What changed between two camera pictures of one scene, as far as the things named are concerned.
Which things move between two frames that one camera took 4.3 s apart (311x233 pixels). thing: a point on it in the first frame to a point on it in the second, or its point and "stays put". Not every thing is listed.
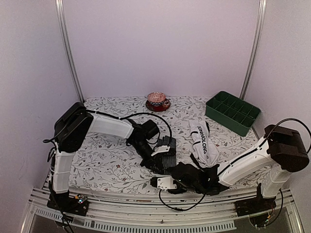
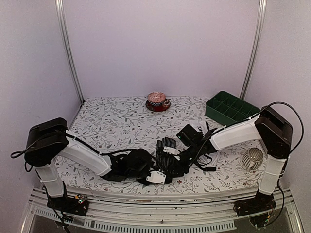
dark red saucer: (166, 105) stays put
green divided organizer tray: (232, 112) stays put
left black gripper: (149, 164) to (151, 163)
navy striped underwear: (165, 160) stays put
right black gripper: (175, 192) to (185, 169)
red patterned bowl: (156, 98) stays put
